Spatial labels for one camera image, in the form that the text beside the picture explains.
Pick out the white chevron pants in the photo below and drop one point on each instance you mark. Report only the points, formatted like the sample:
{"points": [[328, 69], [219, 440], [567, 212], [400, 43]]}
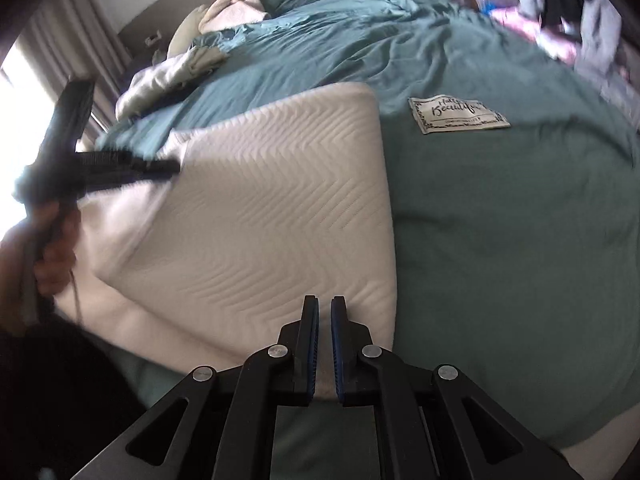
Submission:
{"points": [[260, 220]]}

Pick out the beige curtain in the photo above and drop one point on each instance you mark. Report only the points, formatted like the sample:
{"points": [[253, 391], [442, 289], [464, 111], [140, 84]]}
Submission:
{"points": [[75, 45]]}

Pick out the white goose plush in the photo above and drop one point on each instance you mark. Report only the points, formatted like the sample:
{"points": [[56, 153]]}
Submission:
{"points": [[185, 30]]}

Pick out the bed with teal duvet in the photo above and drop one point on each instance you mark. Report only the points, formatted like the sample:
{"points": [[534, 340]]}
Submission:
{"points": [[475, 235]]}

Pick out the bright window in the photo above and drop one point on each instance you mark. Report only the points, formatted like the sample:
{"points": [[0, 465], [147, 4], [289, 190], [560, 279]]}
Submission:
{"points": [[15, 110]]}

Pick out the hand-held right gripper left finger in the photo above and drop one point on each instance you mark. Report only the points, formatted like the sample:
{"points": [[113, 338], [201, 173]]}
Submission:
{"points": [[310, 350]]}

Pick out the beige garment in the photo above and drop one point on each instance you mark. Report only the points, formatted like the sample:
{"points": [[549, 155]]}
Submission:
{"points": [[160, 80]]}

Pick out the pink fleece blanket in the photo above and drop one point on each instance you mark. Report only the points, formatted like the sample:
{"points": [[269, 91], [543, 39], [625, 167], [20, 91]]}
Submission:
{"points": [[235, 10]]}

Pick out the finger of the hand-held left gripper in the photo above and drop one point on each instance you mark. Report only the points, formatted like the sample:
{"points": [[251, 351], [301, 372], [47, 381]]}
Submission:
{"points": [[125, 161], [115, 180]]}

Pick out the person's left hand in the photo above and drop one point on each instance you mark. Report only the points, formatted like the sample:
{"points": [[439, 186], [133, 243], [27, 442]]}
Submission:
{"points": [[55, 265]]}

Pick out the white duvet label patch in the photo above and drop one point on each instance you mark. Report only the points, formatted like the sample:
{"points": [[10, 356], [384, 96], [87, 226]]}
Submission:
{"points": [[457, 114]]}

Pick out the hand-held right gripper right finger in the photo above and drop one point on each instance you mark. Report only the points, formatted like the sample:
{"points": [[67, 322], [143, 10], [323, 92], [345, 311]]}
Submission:
{"points": [[339, 355]]}

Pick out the white wall socket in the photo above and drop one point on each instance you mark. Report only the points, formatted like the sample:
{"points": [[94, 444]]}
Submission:
{"points": [[153, 39]]}

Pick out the pink plastic bag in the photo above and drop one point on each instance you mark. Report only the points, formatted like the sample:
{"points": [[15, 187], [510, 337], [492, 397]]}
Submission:
{"points": [[530, 30]]}

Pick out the grey hoodie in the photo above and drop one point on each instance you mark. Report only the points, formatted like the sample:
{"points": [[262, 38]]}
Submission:
{"points": [[600, 20]]}

